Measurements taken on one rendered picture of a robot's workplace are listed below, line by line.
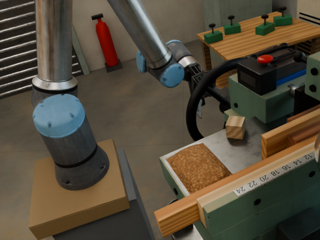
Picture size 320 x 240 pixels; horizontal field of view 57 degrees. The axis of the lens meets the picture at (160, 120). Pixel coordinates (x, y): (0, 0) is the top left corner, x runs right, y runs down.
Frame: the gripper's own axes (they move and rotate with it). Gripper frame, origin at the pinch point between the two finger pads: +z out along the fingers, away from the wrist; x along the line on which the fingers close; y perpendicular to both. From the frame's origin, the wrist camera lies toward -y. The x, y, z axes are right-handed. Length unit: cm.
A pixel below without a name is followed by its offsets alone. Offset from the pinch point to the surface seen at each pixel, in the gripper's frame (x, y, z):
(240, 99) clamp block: -9.3, 31.0, 18.9
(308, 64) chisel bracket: -7, 50, 30
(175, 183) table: -32, 33, 32
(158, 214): -38, 40, 38
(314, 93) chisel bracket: -7, 46, 33
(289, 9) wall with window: 158, -78, -122
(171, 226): -37, 38, 40
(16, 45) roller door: -83, -107, -240
